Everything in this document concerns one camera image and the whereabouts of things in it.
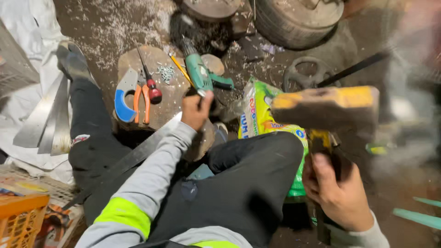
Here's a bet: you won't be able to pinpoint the brown work block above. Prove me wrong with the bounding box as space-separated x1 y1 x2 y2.
113 45 216 163

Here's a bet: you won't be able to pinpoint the grey sheet metal pieces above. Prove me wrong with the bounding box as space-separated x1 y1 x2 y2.
13 74 71 156

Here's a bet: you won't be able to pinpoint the grey wire mesh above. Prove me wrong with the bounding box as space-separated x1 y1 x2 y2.
0 21 40 99

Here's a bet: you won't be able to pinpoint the pile of small screws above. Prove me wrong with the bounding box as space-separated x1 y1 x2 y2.
157 65 176 85

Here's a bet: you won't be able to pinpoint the person's left hand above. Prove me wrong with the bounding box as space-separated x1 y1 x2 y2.
181 91 215 132

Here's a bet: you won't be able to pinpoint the long grey metal strip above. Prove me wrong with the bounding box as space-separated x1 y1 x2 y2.
62 112 183 211

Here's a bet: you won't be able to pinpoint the black metal rod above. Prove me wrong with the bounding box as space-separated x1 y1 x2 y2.
317 51 390 89

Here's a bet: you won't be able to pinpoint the teal bar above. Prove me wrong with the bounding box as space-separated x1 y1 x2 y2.
413 196 441 209
393 207 441 231

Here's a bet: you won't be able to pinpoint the printed cardboard carton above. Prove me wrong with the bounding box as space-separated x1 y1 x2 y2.
34 203 85 248

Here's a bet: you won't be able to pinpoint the person's black trousers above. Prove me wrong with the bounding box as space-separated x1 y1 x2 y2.
68 77 306 248

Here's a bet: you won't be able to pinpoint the green electric drill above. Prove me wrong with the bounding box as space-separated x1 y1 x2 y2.
181 38 235 99

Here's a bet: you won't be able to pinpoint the yellow-headed hammer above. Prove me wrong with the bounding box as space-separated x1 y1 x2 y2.
271 85 380 246

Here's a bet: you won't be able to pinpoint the blue-handled metal tool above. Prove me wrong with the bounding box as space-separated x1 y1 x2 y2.
114 68 139 123

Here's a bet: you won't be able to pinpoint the dusty rubber tyre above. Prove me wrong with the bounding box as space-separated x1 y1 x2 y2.
254 0 345 51

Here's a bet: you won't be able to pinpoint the round brown stone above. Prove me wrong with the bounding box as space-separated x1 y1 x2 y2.
201 54 225 76

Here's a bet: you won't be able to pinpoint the white tarpaulin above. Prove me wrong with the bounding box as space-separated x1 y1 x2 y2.
0 0 75 185

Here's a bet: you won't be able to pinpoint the green yellow plastic bag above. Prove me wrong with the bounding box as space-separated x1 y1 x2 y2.
238 77 309 199

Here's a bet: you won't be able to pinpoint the yellow pencil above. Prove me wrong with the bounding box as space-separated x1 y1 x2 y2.
168 52 195 87

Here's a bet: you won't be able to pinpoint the person's grey shoe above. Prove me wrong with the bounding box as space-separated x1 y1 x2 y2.
212 121 229 145
56 41 99 87

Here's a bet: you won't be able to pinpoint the red-handled screwdriver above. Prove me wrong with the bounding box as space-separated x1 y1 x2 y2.
135 45 163 105

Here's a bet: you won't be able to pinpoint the round rusty metal disc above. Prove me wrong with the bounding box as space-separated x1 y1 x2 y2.
181 0 242 23

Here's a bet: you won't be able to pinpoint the grey steering wheel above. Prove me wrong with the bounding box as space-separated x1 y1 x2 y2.
283 56 342 93

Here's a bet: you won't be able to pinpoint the orange plastic crate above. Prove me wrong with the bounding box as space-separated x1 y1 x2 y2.
0 193 51 248

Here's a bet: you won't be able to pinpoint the person's right hand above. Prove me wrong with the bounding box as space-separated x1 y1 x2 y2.
302 153 375 232

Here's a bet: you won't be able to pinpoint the orange-handled pliers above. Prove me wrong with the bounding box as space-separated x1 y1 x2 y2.
134 70 152 125

